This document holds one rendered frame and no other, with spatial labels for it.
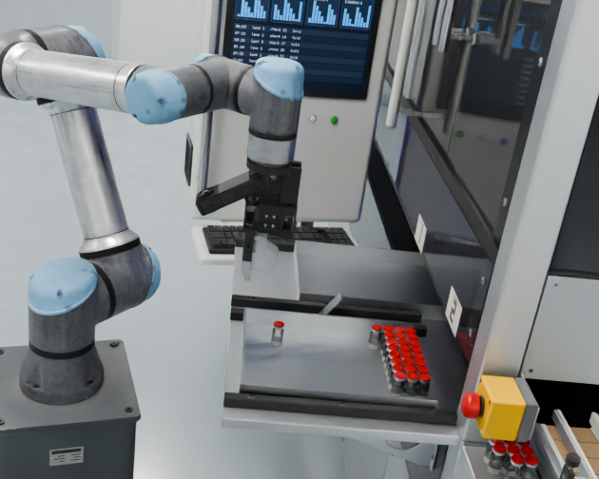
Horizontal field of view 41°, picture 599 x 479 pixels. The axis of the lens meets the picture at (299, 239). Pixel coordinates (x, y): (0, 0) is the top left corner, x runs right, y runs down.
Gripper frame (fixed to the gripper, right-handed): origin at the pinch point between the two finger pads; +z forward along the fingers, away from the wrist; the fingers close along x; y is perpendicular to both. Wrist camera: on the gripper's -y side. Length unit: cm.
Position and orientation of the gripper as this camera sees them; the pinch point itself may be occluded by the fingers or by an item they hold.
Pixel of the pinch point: (243, 272)
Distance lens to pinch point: 133.5
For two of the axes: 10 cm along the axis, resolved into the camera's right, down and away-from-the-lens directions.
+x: -0.2, -4.2, 9.1
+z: -1.3, 9.0, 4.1
